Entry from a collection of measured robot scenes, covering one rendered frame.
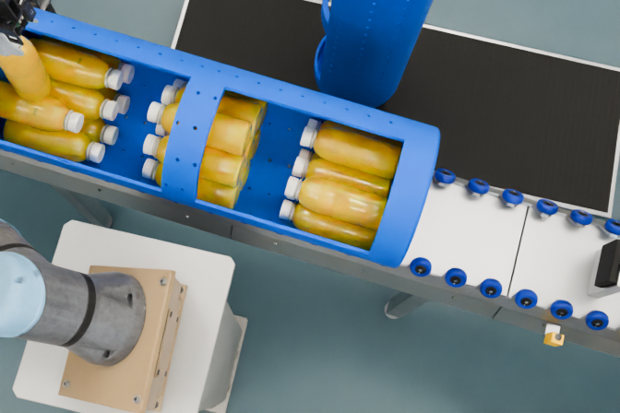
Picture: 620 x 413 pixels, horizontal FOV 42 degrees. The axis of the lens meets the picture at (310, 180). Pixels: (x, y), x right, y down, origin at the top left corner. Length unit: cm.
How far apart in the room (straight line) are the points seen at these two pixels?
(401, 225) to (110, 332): 53
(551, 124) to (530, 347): 72
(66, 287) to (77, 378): 22
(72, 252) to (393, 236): 58
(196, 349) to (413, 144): 53
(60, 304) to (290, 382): 146
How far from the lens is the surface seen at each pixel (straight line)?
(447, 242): 174
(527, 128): 271
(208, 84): 149
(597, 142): 278
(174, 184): 150
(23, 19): 137
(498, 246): 177
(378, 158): 154
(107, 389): 135
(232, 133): 150
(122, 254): 150
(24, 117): 164
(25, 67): 151
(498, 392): 270
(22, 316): 122
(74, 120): 161
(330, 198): 151
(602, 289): 173
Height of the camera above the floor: 260
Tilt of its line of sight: 75 degrees down
